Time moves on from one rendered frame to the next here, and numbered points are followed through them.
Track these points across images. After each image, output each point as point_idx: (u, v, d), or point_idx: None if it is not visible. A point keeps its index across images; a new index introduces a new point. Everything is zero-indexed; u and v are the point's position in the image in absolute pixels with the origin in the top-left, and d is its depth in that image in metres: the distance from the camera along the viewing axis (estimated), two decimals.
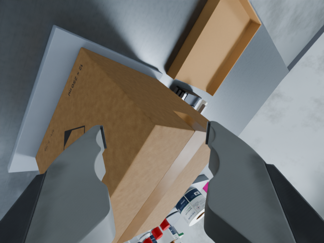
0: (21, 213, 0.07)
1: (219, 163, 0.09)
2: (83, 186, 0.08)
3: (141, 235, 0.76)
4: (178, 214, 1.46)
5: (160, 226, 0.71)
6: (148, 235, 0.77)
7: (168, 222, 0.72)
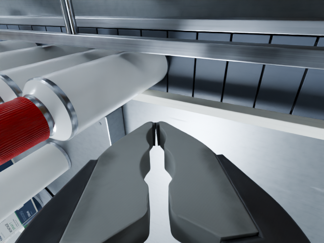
0: (72, 192, 0.08)
1: (175, 164, 0.09)
2: (127, 180, 0.08)
3: None
4: None
5: None
6: None
7: (16, 153, 0.12)
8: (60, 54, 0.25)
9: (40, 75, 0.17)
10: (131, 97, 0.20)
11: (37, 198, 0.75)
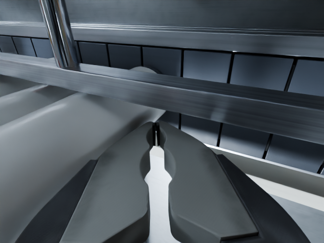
0: (73, 192, 0.08)
1: (175, 164, 0.09)
2: (127, 180, 0.08)
3: None
4: None
5: None
6: None
7: None
8: (23, 87, 0.16)
9: None
10: None
11: None
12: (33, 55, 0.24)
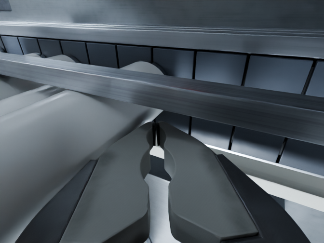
0: (73, 192, 0.08)
1: (175, 164, 0.09)
2: (127, 180, 0.08)
3: None
4: None
5: None
6: None
7: None
8: None
9: None
10: None
11: None
12: (186, 75, 0.16)
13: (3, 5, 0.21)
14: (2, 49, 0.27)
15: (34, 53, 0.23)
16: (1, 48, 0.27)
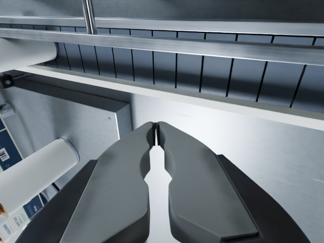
0: (72, 192, 0.08)
1: (175, 164, 0.09)
2: (127, 180, 0.08)
3: None
4: None
5: None
6: None
7: None
8: None
9: None
10: (14, 66, 0.32)
11: (43, 194, 0.77)
12: None
13: None
14: None
15: None
16: None
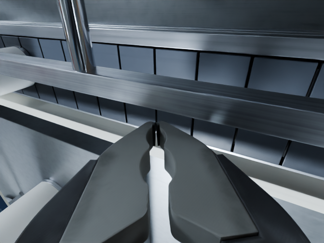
0: (72, 192, 0.08)
1: (175, 164, 0.09)
2: (127, 180, 0.08)
3: None
4: None
5: None
6: None
7: None
8: None
9: None
10: None
11: None
12: (39, 55, 0.24)
13: None
14: None
15: None
16: None
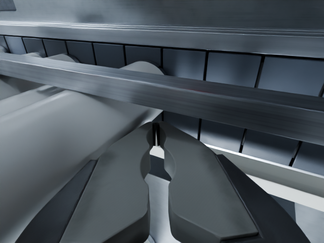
0: (73, 192, 0.08)
1: (175, 164, 0.09)
2: (127, 180, 0.08)
3: None
4: None
5: None
6: None
7: None
8: None
9: None
10: None
11: None
12: (196, 76, 0.16)
13: (7, 5, 0.21)
14: (6, 50, 0.26)
15: (34, 53, 0.23)
16: (5, 48, 0.26)
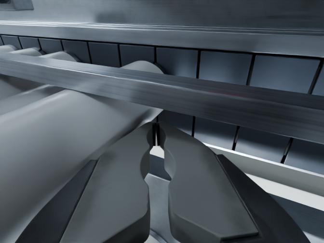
0: (73, 192, 0.08)
1: (175, 164, 0.09)
2: (127, 180, 0.08)
3: None
4: None
5: None
6: None
7: None
8: None
9: None
10: None
11: None
12: (238, 81, 0.14)
13: (25, 4, 0.20)
14: (17, 49, 0.25)
15: (32, 48, 0.23)
16: (16, 47, 0.25)
